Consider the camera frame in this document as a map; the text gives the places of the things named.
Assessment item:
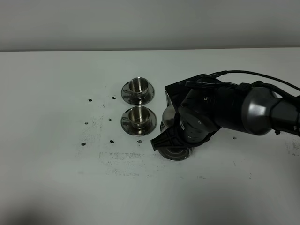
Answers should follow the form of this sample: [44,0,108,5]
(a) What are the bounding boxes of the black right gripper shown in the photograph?
[151,75,241,151]

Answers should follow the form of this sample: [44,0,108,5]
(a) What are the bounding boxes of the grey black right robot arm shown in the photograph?
[151,72,300,151]

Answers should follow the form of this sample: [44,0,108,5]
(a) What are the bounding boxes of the stainless steel teapot saucer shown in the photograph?
[158,148,192,161]

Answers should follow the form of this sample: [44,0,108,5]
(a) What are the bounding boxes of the near stainless steel teacup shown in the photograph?
[128,106,150,129]

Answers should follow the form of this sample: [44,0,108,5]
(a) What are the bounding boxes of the stainless steel teacup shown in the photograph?
[128,106,150,129]
[128,77,150,99]

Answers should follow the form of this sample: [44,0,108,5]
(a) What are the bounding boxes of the near stainless steel saucer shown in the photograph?
[120,106,157,136]

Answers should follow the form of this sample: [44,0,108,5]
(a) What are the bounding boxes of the far stainless steel teacup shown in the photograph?
[128,77,150,99]

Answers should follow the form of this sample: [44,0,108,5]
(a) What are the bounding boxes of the far stainless steel saucer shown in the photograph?
[121,77,155,105]

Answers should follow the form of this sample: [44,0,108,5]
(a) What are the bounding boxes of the black right camera cable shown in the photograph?
[206,69,300,92]

